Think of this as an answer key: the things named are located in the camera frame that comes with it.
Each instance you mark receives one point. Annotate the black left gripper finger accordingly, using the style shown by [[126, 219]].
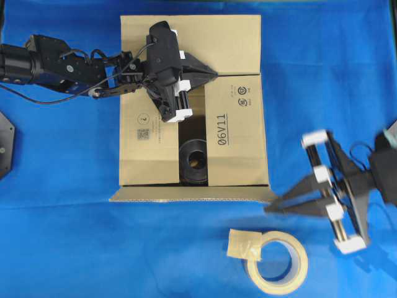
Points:
[[198, 79], [190, 64]]

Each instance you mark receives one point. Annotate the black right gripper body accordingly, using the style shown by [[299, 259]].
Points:
[[344, 197]]

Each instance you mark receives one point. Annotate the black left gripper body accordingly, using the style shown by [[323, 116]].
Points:
[[163, 74]]

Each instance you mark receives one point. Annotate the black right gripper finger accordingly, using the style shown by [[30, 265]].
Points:
[[294, 214], [300, 192]]

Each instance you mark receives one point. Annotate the brown cardboard box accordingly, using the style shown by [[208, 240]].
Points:
[[228, 113]]

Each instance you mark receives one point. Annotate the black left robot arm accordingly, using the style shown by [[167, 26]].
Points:
[[52, 64]]

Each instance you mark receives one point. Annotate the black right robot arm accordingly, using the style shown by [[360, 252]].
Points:
[[382, 162]]

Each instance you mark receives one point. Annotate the black spool front centre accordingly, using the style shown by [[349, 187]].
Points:
[[193, 168]]

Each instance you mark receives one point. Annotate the beige packing tape roll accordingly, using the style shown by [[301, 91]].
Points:
[[276, 262]]

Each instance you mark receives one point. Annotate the blue table cloth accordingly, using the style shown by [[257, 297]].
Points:
[[325, 65]]

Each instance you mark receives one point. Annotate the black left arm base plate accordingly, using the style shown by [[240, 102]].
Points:
[[6, 145]]

